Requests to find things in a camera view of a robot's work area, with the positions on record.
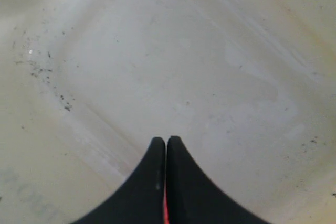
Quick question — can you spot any orange-capped tube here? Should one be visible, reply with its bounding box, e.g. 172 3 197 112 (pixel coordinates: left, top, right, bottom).
163 192 169 224

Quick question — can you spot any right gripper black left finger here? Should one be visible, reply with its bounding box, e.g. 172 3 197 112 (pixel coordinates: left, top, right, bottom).
75 137 165 224

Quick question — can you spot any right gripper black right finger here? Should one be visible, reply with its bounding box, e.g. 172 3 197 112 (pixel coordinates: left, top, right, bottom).
166 136 266 223

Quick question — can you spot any cream bin WORLD checker print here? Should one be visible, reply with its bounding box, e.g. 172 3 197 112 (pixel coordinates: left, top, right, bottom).
1 0 335 223

